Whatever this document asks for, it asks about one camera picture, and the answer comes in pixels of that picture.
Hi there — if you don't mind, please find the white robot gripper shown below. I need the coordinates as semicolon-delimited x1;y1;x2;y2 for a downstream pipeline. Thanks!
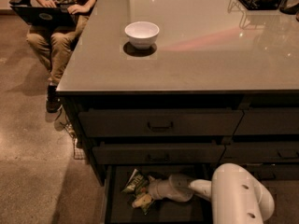
132;174;193;208

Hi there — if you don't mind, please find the green jalapeno chip bag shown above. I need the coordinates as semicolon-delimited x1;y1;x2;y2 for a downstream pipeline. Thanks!
122;169;154;215

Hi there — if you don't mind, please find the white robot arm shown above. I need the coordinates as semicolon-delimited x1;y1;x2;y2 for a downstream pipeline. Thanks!
132;163;275;224

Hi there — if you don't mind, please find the open bottom drawer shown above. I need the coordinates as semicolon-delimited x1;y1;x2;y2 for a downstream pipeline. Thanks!
100;164;213;224

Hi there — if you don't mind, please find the middle left drawer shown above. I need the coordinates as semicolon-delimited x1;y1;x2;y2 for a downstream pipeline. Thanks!
93;143;224;164

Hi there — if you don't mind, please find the top left drawer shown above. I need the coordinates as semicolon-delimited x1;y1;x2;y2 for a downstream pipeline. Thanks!
78;109;243;137

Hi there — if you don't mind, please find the middle right drawer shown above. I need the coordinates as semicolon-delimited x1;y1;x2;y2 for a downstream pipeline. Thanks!
221;141;299;164

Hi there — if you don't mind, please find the bottom right drawer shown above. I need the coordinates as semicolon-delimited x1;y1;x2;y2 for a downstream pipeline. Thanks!
245;163;299;180

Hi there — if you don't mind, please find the top right drawer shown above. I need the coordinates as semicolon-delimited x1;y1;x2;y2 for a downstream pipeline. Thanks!
235;108;299;135

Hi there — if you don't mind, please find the dark round object on counter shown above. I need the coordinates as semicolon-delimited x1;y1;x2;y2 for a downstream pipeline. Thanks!
279;0;299;15

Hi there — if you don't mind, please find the white ceramic bowl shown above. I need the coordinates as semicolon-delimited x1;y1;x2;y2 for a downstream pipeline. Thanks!
124;21;160;49

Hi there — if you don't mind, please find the seated person in khakis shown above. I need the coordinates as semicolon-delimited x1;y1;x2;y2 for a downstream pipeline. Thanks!
27;0;96;113

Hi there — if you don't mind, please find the black laptop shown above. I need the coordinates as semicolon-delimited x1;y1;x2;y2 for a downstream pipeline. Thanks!
11;6;78;27

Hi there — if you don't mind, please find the wire rack on floor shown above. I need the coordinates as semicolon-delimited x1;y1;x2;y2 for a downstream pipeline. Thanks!
59;118;86;160

